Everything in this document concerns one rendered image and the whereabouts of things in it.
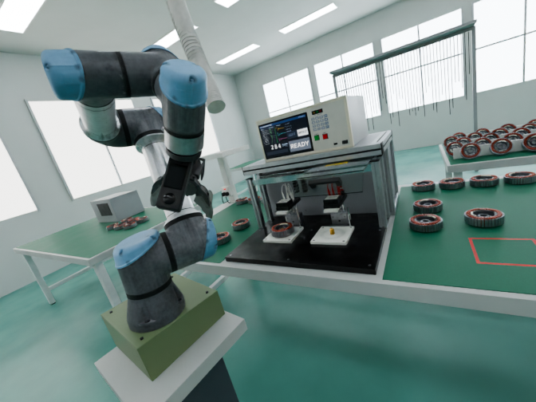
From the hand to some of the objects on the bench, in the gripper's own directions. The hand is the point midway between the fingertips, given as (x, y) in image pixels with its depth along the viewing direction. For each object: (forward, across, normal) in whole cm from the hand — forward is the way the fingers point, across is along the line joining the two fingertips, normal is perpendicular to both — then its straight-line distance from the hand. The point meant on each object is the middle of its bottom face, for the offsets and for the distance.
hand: (181, 214), depth 63 cm
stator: (+40, -38, -32) cm, 64 cm away
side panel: (+23, -93, -51) cm, 108 cm away
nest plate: (+26, -57, -24) cm, 67 cm away
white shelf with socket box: (+105, -13, -100) cm, 145 cm away
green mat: (+81, -14, -64) cm, 104 cm away
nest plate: (+41, -39, -31) cm, 65 cm away
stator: (-2, -104, -24) cm, 106 cm away
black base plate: (+35, -50, -28) cm, 67 cm away
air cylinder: (+29, -64, -37) cm, 79 cm away
